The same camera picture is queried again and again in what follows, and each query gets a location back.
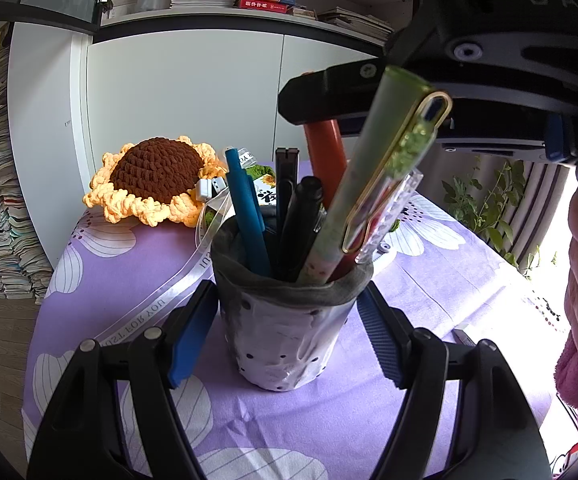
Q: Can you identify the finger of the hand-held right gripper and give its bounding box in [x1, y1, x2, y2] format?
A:
[278, 59, 394, 127]
[434, 109, 578, 163]

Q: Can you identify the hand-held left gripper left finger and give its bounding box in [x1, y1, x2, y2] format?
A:
[26, 280, 220, 480]

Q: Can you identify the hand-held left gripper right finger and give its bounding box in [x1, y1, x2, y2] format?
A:
[356, 282, 552, 480]

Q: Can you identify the orange pen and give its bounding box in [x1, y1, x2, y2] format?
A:
[303, 119, 357, 281]

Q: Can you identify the floral patterned pen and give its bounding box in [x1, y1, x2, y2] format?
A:
[296, 65, 454, 285]

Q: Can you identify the grey fabric pen holder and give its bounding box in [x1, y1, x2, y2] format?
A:
[210, 212, 374, 392]

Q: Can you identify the black clip pen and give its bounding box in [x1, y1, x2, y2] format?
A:
[275, 147, 300, 231]

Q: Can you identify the clear patterned pen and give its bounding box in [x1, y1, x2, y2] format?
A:
[356, 170, 424, 264]

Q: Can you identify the blue pen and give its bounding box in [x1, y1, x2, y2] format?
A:
[225, 147, 272, 277]

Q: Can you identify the clear printed ribbon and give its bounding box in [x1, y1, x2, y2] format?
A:
[94, 147, 260, 346]

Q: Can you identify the green potted plant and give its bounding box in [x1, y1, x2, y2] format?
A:
[441, 157, 557, 278]

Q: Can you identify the stack of magazines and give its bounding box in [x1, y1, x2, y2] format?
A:
[319, 6, 394, 44]

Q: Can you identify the grey curtain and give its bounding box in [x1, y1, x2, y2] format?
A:
[514, 160, 578, 276]

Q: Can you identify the purple floral tablecloth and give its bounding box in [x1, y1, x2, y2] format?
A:
[21, 160, 578, 480]

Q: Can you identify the green crochet stem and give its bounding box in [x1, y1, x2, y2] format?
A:
[246, 161, 402, 234]

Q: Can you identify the red book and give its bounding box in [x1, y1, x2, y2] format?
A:
[239, 0, 294, 15]

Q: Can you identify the white printed card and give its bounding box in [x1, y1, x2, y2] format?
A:
[256, 175, 278, 206]

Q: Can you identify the small white plastic gadget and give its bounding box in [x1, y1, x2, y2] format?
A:
[195, 176, 228, 201]

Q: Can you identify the white cabinet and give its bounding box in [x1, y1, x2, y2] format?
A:
[9, 0, 414, 267]

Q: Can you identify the crochet sunflower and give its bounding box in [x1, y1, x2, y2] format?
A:
[83, 135, 228, 228]

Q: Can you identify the red and white box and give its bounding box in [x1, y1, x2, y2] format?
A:
[551, 437, 578, 474]

